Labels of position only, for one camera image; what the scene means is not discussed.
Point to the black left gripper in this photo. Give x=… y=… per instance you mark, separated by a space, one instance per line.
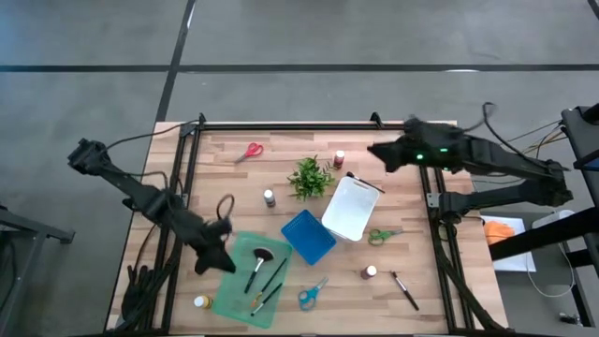
x=210 y=236

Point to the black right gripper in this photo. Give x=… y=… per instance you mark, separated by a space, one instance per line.
x=407 y=145

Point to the yellow paint bottle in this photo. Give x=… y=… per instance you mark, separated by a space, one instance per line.
x=203 y=302

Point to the green translucent plastic tray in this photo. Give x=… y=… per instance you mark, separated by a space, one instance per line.
x=234 y=299

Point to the red paint bottle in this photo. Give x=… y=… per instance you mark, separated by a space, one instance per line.
x=338 y=160

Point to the thin black paint brush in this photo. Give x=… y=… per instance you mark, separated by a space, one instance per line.
x=276 y=273

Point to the dark grey paint bottle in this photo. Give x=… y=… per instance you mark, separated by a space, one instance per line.
x=269 y=198

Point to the maroon paint bottle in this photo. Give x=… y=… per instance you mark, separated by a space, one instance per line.
x=368 y=272

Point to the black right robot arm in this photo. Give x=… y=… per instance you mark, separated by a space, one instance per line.
x=491 y=156

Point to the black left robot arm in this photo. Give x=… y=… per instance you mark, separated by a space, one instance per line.
x=140 y=199

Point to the white plastic bin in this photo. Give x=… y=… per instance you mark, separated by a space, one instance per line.
x=351 y=210

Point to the artificial green potted plant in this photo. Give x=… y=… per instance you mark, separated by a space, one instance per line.
x=310 y=178

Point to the blue plastic basket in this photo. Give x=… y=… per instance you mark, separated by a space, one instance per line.
x=309 y=238

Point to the orange cloth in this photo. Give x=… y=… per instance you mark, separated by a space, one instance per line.
x=498 y=232

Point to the white paper sheet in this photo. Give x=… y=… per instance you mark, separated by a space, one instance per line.
x=515 y=262

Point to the black equipment stand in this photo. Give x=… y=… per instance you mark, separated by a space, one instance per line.
x=538 y=236

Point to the grey flat device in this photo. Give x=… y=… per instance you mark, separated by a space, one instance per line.
x=552 y=217

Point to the grey metal stand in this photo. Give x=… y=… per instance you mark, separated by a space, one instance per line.
x=28 y=227

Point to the small black device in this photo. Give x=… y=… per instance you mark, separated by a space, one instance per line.
x=570 y=319

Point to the black frame clamp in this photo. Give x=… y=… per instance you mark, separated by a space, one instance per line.
x=201 y=121
x=375 y=120

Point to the black aluminium table frame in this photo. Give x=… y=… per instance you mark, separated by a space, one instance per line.
x=304 y=126

